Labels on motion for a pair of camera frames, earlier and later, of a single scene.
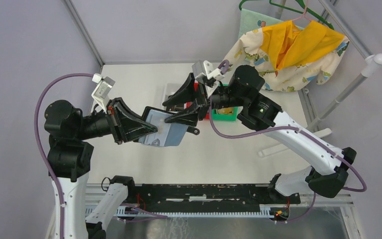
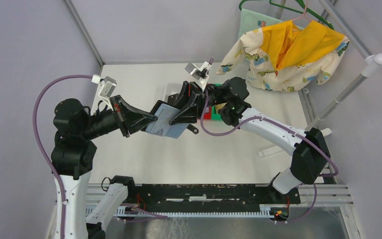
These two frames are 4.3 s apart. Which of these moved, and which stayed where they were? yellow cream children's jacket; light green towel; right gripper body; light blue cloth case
Moved: light blue cloth case
Stayed: light green towel; right gripper body; yellow cream children's jacket
